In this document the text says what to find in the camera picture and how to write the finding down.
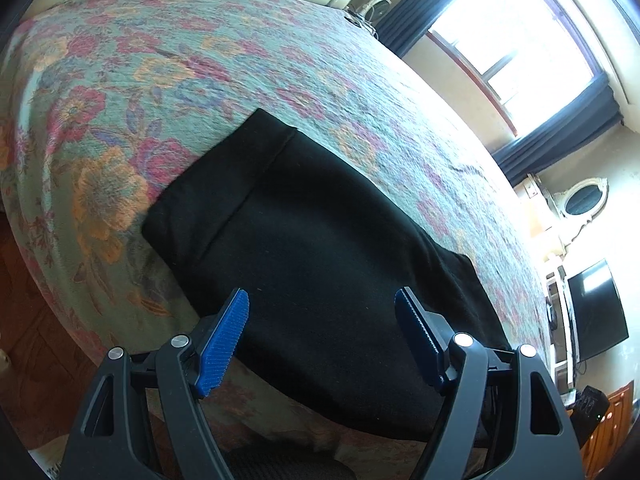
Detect floral bedspread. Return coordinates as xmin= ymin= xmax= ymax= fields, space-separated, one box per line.
xmin=1 ymin=0 xmax=550 ymax=361

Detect black flat television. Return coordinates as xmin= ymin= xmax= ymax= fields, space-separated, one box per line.
xmin=567 ymin=260 xmax=629 ymax=363

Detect wooden cabinet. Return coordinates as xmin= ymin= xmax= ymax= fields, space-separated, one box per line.
xmin=580 ymin=382 xmax=634 ymax=479

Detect black pants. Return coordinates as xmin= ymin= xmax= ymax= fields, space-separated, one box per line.
xmin=141 ymin=110 xmax=508 ymax=440

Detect white dresser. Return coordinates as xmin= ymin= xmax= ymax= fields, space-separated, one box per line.
xmin=514 ymin=174 xmax=566 ymax=261

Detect right navy curtain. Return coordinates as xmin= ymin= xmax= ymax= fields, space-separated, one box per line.
xmin=492 ymin=73 xmax=623 ymax=186

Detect left navy curtain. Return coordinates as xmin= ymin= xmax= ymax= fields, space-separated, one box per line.
xmin=375 ymin=0 xmax=454 ymax=58

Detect navy curtain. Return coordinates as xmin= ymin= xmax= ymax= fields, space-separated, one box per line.
xmin=375 ymin=0 xmax=454 ymax=58
xmin=492 ymin=73 xmax=623 ymax=186

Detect white oval vanity mirror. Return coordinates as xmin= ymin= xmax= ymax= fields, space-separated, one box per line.
xmin=552 ymin=178 xmax=608 ymax=222

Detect white desk fan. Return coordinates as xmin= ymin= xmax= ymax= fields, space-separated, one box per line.
xmin=358 ymin=0 xmax=392 ymax=23

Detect white tv console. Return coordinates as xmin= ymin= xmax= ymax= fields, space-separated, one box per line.
xmin=546 ymin=264 xmax=580 ymax=404

